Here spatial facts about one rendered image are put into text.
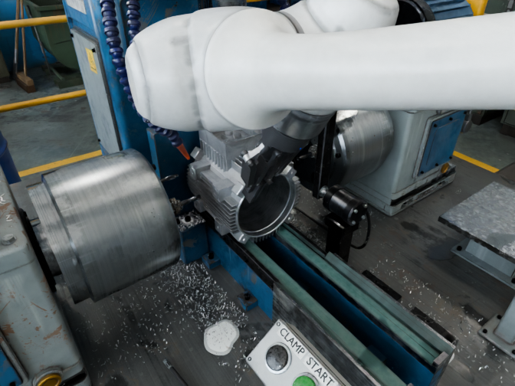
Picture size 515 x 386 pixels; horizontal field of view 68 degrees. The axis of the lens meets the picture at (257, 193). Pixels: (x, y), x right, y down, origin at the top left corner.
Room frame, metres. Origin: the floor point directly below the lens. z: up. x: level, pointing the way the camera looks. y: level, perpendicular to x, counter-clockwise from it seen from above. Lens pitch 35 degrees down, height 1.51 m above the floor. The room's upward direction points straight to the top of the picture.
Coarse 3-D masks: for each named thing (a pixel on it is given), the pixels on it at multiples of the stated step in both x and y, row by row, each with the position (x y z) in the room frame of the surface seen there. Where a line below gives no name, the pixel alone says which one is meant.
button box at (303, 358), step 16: (272, 336) 0.30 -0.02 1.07; (288, 336) 0.30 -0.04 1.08; (304, 336) 0.32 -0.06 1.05; (256, 352) 0.29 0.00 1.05; (288, 352) 0.28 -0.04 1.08; (304, 352) 0.27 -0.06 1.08; (256, 368) 0.27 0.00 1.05; (288, 368) 0.26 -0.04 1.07; (304, 368) 0.26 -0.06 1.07; (320, 368) 0.25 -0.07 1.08; (272, 384) 0.25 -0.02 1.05; (288, 384) 0.25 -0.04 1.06; (320, 384) 0.24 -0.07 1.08; (336, 384) 0.23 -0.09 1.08
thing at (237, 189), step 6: (198, 150) 0.77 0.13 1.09; (192, 156) 0.77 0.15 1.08; (198, 156) 0.77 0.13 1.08; (288, 168) 0.70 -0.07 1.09; (288, 174) 0.69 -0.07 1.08; (294, 174) 0.70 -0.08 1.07; (234, 186) 0.64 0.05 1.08; (240, 186) 0.63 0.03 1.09; (234, 192) 0.62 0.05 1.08; (240, 192) 0.62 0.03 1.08; (288, 216) 0.69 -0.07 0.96; (288, 222) 0.70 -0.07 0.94; (240, 234) 0.63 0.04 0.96; (240, 240) 0.62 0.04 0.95; (246, 240) 0.63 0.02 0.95
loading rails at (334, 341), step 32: (288, 224) 0.70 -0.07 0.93; (224, 256) 0.68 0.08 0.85; (256, 256) 0.61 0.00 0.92; (288, 256) 0.65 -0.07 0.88; (320, 256) 0.61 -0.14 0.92; (256, 288) 0.58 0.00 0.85; (288, 288) 0.52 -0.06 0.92; (320, 288) 0.56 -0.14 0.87; (352, 288) 0.52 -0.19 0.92; (288, 320) 0.48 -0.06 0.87; (320, 320) 0.44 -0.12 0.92; (352, 320) 0.49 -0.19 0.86; (384, 320) 0.44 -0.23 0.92; (416, 320) 0.43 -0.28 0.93; (320, 352) 0.41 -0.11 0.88; (352, 352) 0.38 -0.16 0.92; (384, 352) 0.42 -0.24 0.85; (416, 352) 0.38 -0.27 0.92; (448, 352) 0.37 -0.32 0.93; (352, 384) 0.34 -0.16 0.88; (384, 384) 0.32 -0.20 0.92; (416, 384) 0.36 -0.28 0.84
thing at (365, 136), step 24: (336, 120) 0.82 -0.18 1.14; (360, 120) 0.85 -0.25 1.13; (384, 120) 0.89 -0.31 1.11; (312, 144) 0.86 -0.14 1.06; (336, 144) 0.80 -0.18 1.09; (360, 144) 0.81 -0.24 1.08; (384, 144) 0.86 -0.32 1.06; (312, 168) 0.85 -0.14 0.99; (336, 168) 0.79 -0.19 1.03; (360, 168) 0.82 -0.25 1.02
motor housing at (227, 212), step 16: (208, 160) 0.75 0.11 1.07; (240, 160) 0.71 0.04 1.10; (208, 176) 0.70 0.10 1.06; (224, 176) 0.69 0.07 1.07; (240, 176) 0.67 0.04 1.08; (288, 176) 0.69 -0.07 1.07; (192, 192) 0.76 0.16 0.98; (208, 192) 0.69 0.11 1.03; (272, 192) 0.76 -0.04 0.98; (288, 192) 0.72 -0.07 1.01; (208, 208) 0.69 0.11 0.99; (224, 208) 0.63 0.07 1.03; (240, 208) 0.75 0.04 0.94; (256, 208) 0.74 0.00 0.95; (272, 208) 0.73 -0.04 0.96; (288, 208) 0.70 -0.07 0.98; (240, 224) 0.67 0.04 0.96; (256, 224) 0.69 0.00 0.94; (272, 224) 0.69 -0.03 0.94; (256, 240) 0.65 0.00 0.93
